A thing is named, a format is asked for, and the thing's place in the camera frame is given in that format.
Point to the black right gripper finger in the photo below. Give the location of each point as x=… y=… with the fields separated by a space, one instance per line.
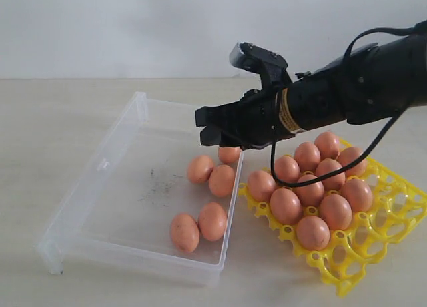
x=211 y=136
x=226 y=115

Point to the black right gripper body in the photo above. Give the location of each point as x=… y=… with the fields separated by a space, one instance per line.
x=253 y=122

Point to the brown egg placed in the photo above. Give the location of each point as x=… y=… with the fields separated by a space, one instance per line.
x=261 y=185
x=307 y=156
x=287 y=169

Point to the brown egg corner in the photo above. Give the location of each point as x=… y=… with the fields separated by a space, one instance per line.
x=184 y=232

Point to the clear plastic container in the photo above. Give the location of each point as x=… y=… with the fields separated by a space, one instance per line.
x=120 y=209

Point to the yellow plastic egg tray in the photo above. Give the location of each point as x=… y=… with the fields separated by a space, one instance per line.
x=398 y=207

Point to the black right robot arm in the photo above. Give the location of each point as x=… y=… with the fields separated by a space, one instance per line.
x=364 y=85

